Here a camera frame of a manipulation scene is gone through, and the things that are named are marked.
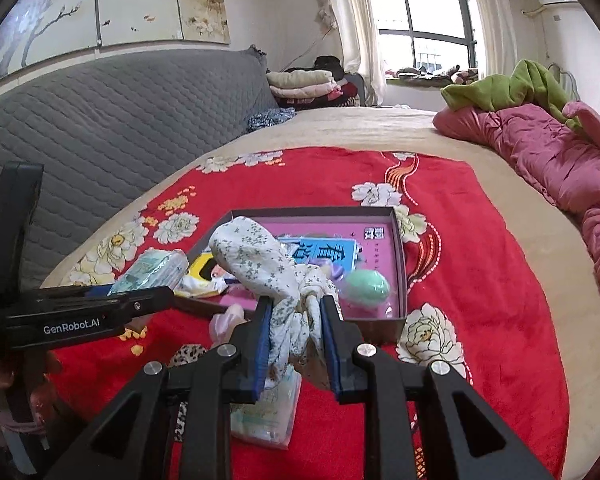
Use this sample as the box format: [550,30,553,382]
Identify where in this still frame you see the white yellow snack packet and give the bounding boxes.
[174,254,229,300]

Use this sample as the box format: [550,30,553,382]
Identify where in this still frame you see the pink quilt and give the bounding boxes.
[432,101,600,326]

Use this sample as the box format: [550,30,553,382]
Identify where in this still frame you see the cream folded blanket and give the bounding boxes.
[266,69,333,88]

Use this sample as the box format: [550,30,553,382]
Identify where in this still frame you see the white floral cloth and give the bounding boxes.
[207,215,343,393]

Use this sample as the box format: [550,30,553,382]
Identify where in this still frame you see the pink book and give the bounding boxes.
[220,217,398,318]

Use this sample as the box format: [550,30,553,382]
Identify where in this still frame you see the dark patterned cloths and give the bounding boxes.
[386,64,480,86]

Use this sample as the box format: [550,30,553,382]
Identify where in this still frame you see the pink folded blanket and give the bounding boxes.
[269,82,343,102]

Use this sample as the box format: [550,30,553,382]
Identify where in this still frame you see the floral painted wall panel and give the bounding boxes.
[0,0,231,91]

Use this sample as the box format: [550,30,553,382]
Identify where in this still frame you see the green egg-shaped sponge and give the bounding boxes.
[342,268,392,311]

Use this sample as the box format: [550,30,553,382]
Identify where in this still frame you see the dark cardboard box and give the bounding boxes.
[177,206,408,343]

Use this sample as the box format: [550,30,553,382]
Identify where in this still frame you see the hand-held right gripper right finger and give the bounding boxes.
[321,295,556,480]

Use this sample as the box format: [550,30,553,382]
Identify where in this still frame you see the blue white snack packet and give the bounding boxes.
[229,364,302,450]

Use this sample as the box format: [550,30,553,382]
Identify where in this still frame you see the cream curtain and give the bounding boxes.
[461,0,518,81]
[322,0,387,107]

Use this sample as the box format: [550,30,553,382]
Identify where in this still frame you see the red floral blanket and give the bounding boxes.
[45,146,573,480]

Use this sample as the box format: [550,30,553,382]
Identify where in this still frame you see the beige bed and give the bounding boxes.
[40,105,600,480]

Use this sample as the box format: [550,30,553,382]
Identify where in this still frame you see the person's left hand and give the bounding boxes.
[0,355,51,431]

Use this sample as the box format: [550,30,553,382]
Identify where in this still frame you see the blue patterned cloth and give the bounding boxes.
[246,106,297,133]

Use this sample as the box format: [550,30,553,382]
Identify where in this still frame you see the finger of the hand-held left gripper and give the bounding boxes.
[121,286,176,329]

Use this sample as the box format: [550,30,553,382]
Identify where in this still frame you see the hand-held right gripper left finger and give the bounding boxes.
[45,297,273,480]

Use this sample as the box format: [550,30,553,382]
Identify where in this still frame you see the leopard print scrunchie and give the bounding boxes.
[167,344,212,443]

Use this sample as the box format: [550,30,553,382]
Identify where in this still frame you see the dark red clothes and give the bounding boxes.
[325,77,366,108]

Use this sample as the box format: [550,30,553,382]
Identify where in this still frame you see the grey quilted headboard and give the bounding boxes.
[0,45,281,291]

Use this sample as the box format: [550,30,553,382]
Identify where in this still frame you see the green garment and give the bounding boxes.
[440,59,583,126]

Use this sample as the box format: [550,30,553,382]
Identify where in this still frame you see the dark framed window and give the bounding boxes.
[365,0,478,78]

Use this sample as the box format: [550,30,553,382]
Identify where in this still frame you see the green tissue pack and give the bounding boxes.
[109,249,190,297]

